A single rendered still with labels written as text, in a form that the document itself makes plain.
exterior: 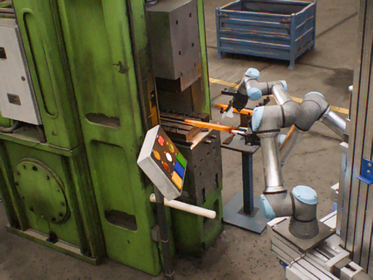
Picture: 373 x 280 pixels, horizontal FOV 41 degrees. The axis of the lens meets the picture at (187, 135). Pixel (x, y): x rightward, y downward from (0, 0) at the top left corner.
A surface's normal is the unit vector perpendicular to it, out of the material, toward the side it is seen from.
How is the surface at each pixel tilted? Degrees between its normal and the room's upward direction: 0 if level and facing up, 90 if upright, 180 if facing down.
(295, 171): 0
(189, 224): 90
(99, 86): 89
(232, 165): 0
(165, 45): 90
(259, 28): 89
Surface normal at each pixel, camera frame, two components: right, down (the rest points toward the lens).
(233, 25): -0.56, 0.42
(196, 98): 0.86, 0.18
